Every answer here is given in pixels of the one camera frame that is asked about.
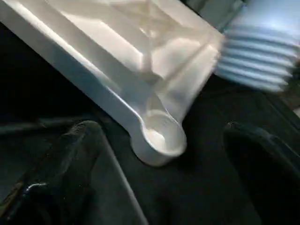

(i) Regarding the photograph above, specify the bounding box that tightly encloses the black work mat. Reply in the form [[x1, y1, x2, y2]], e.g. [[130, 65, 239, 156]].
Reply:
[[0, 21, 300, 225]]

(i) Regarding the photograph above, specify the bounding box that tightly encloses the white plastic table leg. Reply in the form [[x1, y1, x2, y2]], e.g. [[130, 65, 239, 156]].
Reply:
[[214, 0, 300, 93]]

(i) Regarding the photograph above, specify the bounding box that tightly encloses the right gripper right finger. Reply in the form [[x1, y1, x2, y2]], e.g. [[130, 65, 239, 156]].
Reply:
[[223, 122, 300, 225]]

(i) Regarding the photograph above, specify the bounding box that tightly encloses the white plastic table top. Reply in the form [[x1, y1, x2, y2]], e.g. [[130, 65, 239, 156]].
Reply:
[[0, 0, 225, 167]]

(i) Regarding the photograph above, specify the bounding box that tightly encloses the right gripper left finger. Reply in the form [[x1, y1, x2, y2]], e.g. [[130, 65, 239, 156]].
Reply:
[[0, 120, 149, 225]]

